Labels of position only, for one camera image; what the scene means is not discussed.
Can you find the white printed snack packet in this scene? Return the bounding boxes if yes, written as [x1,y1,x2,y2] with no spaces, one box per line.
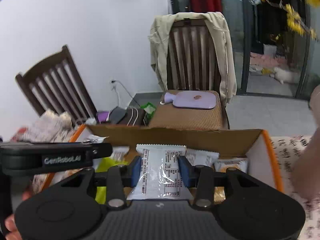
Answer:
[127,144,193,200]

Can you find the beige jacket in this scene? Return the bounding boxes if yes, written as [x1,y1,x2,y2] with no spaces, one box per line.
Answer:
[148,12,237,104]

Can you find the red cardboard snack box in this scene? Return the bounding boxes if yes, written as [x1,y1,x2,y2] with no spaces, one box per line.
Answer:
[41,124,284,205]

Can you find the person's left hand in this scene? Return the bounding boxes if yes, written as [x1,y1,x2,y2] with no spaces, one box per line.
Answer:
[5,186,34,240]

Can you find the wooden chair with jacket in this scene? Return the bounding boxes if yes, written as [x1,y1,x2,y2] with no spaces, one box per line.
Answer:
[167,19,221,95]

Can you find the person's right forearm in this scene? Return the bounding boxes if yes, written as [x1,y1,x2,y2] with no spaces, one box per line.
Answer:
[291,86,320,200]

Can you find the purple hot water bottle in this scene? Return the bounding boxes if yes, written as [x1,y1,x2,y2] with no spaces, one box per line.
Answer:
[160,90,216,110]

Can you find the patterned folded blanket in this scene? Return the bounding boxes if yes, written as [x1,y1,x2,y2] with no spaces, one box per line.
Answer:
[10,109,74,142]

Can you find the dark wooden chair left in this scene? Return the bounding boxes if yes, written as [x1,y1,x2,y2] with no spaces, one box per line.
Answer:
[15,45,97,125]

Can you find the calligraphy print tablecloth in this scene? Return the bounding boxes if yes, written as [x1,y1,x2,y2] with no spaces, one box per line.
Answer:
[271,132,319,239]

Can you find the dark striped bag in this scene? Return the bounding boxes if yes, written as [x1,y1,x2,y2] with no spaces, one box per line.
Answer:
[108,107,149,126]

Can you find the white cat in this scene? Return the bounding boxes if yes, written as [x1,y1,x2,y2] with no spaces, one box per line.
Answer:
[273,67,300,84]

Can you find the white charger cable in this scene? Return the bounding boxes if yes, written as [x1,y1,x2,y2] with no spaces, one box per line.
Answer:
[109,79,141,108]

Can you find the woven chair cushion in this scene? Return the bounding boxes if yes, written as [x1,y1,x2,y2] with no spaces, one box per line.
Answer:
[149,90,230,131]

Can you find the yellow and pink flower branches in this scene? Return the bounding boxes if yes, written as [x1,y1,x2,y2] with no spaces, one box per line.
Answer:
[260,0,319,42]

